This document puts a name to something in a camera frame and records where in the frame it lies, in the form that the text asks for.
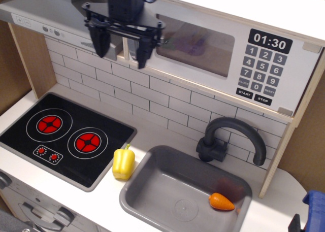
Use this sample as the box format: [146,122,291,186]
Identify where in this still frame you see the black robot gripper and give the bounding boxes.
[82,0,164,69]

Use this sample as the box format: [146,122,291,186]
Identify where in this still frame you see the white toy microwave door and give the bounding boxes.
[127,12,324,117]

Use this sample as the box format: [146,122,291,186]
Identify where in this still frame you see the purple toy eggplant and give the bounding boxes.
[174,37,206,56]

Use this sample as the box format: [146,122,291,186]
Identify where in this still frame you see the grey range hood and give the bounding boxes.
[0,0,124,61]

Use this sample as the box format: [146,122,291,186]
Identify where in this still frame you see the black toy stove top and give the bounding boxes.
[1,93,137,192]

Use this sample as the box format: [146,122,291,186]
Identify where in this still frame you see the wooden toy kitchen cabinet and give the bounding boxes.
[0,0,325,199]

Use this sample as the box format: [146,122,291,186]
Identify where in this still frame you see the yellow toy bell pepper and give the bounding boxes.
[112,144,135,180]

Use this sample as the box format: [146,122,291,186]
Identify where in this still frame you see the black toy faucet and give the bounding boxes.
[196,117,267,167]

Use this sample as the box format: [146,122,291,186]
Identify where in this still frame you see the grey toy sink basin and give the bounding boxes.
[119,146,252,231]

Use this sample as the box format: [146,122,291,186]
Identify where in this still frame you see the orange toy carrot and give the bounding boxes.
[209,192,235,211]

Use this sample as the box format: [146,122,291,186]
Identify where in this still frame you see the grey toy oven door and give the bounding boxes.
[1,170,107,231]

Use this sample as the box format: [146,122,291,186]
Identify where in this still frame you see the blue plastic object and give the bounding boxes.
[303,190,325,232]

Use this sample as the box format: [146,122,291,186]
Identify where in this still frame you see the black clamp piece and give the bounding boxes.
[288,214,301,232]

